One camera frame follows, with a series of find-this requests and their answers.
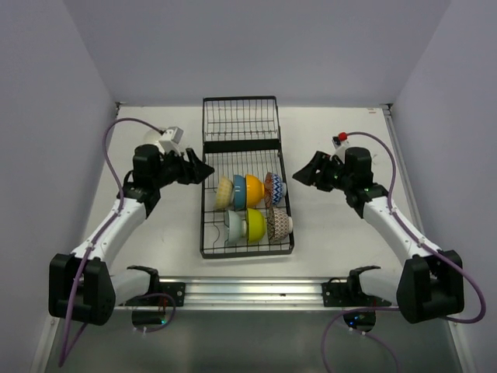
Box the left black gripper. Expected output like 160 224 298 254
152 147 214 188

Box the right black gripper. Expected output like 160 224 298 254
293 150 353 191

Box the white ceramic bowl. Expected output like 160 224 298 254
143 130 162 148

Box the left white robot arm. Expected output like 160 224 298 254
48 145 214 326

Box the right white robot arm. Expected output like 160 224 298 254
293 147 464 323

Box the yellow checkered bowl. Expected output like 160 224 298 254
214 176 234 210

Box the blue zigzag patterned bowl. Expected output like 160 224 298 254
264 172 287 207

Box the blue ceramic bowl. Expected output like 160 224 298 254
233 175 246 211

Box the orange ceramic bowl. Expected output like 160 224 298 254
245 174 265 208

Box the brown scale patterned bowl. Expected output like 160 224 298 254
266 206 294 244

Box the pale grey-green bowl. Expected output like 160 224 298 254
224 211 248 246

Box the lime yellow bowl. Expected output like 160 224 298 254
245 208 266 243

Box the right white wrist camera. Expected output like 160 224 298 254
332 132 349 162

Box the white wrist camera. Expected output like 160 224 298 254
158 127 184 155
332 132 349 162

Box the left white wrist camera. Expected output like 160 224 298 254
158 127 184 155

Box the black wire dish rack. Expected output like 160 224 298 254
200 96 294 260

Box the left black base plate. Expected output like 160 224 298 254
158 282 186 309

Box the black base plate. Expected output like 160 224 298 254
321 277 362 308
158 282 186 309

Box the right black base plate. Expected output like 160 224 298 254
321 277 362 308

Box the aluminium mounting rail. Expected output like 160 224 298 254
112 274 393 312

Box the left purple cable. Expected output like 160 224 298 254
57 117 176 368

